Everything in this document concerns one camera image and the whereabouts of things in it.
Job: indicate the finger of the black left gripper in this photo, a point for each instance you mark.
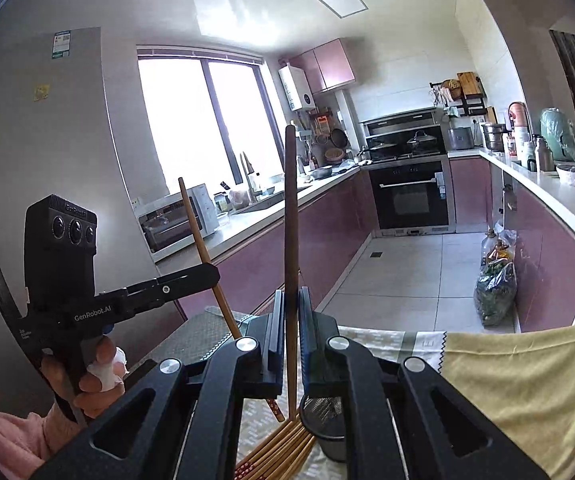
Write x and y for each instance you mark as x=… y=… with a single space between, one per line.
x=264 y=380

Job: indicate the black flat right gripper left finger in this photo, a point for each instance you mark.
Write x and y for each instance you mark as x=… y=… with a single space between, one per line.
x=188 y=282

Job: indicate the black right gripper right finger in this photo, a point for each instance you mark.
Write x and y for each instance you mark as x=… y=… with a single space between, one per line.
x=319 y=375

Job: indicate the light brown wooden chopstick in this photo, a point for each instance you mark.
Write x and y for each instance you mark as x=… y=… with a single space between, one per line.
x=217 y=289

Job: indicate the dark brown wooden chopstick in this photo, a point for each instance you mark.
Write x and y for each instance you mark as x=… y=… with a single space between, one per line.
x=291 y=269

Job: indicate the pink sleeved forearm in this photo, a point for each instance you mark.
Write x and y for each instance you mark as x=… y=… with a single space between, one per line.
x=26 y=443

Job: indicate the kitchen window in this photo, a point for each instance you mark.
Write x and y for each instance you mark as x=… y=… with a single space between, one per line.
x=211 y=118

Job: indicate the person's left hand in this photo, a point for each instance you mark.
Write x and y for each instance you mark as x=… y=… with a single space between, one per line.
x=98 y=389

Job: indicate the white toaster oven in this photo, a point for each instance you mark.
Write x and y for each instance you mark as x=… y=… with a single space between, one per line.
x=165 y=223

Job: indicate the black mesh utensil holder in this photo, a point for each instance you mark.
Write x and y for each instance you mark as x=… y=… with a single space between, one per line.
x=324 y=419

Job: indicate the patterned white green tablecloth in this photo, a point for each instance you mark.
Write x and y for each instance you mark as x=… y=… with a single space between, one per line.
x=327 y=458

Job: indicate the bundle of bamboo chopsticks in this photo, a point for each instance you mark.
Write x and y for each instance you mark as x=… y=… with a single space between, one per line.
x=280 y=456

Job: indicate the plastic bag of vegetables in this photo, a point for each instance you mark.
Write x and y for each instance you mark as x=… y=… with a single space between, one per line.
x=496 y=285

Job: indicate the black built-in oven stove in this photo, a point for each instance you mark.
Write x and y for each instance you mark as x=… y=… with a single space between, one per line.
x=412 y=192

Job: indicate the silver grey refrigerator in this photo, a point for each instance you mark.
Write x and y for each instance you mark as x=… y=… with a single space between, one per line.
x=56 y=138

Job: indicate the black wok with lid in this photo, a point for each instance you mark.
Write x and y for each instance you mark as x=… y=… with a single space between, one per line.
x=421 y=142

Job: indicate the yellow cloth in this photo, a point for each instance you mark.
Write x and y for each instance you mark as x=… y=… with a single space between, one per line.
x=525 y=384

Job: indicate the white water heater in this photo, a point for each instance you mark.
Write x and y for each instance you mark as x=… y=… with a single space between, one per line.
x=297 y=89

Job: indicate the steel stock pot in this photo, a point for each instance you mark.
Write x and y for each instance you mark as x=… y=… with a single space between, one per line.
x=493 y=136

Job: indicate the stainless steel thermos bottle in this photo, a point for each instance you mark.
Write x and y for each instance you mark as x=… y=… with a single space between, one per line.
x=544 y=156

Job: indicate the white bowl on counter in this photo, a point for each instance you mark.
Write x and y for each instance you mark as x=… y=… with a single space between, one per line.
x=566 y=173

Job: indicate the mint green appliance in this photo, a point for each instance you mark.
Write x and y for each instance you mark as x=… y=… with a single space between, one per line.
x=559 y=133

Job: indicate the pink upper wall cabinet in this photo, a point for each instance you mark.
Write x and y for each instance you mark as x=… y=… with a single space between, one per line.
x=326 y=67

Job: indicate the black wall spice rack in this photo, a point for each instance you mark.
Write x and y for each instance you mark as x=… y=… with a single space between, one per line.
x=462 y=96

